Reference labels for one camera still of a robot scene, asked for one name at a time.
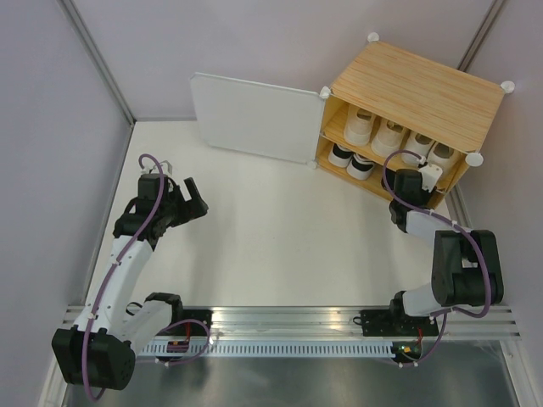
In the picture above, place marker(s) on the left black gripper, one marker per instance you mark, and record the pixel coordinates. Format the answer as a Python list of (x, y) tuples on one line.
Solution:
[(190, 209)]

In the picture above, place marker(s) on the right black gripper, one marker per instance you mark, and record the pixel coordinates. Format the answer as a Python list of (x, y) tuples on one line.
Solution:
[(427, 196)]

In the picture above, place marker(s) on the white leather sneaker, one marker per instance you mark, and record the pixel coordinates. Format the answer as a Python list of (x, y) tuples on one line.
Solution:
[(416, 143), (443, 156)]

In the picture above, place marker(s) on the black and white sneaker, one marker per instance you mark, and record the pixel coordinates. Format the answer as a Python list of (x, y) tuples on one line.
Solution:
[(359, 167)]

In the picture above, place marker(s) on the beige lace sneaker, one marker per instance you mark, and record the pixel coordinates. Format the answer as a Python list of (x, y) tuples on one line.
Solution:
[(359, 125)]

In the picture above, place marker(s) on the white translucent cabinet door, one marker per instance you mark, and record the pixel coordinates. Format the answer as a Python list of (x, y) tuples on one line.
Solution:
[(251, 117)]

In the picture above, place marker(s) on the black canvas sneaker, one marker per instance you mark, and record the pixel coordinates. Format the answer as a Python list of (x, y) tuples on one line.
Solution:
[(388, 179)]

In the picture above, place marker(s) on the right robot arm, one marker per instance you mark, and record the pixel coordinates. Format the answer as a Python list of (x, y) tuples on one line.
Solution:
[(466, 269)]

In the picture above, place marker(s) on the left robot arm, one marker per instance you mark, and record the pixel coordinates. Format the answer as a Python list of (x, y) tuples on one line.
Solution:
[(110, 288)]

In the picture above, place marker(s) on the wooden shoe cabinet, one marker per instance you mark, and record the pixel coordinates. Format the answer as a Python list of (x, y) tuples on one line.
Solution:
[(447, 105)]

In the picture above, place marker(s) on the aluminium rail with cable duct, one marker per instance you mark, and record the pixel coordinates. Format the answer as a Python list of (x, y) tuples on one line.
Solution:
[(317, 332)]

